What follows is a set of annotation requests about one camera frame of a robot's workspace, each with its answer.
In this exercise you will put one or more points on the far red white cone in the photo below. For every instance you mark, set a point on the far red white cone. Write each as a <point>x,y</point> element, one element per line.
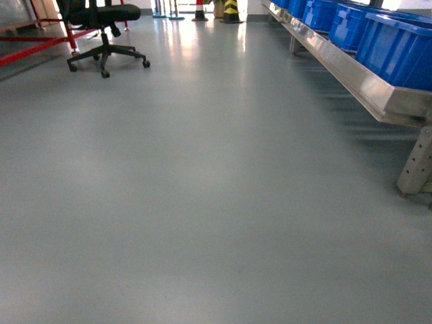
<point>199,14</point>

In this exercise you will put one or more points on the yellow black traffic cone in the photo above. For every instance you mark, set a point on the yellow black traffic cone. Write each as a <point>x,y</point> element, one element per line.
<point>231,13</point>

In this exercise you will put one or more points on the blue plastic bin left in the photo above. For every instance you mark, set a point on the blue plastic bin left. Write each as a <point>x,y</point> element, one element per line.
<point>319,14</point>

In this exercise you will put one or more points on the blue plastic bin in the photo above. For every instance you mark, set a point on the blue plastic bin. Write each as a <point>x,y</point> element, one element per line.
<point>398,50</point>
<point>319,14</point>
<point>350,22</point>

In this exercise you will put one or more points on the black office chair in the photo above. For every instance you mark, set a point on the black office chair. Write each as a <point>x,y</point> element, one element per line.
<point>87,15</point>

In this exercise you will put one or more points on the blue plastic bin middle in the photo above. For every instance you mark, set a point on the blue plastic bin middle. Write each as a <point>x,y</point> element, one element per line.
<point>350,22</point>

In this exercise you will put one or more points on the blue plastic bin right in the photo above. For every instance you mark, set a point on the blue plastic bin right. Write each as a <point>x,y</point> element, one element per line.
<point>398,50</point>

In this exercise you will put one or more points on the stainless steel rack frame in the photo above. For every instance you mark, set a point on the stainless steel rack frame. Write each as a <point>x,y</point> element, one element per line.
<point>386,103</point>

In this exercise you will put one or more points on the red metal table frame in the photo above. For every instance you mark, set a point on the red metal table frame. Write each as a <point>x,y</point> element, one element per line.
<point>40,43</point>

